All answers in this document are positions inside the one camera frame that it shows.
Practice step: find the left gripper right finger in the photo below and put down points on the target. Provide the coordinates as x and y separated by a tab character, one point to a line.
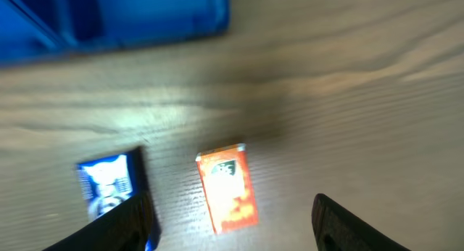
340	233

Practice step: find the blue candy pack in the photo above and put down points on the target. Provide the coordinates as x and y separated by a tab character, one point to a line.
107	182

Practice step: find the blue tray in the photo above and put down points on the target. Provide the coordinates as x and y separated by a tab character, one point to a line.
145	15

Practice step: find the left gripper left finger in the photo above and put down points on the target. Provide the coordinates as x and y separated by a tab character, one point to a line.
123	229

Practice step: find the orange candy box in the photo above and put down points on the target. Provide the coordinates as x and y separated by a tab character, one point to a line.
228	193

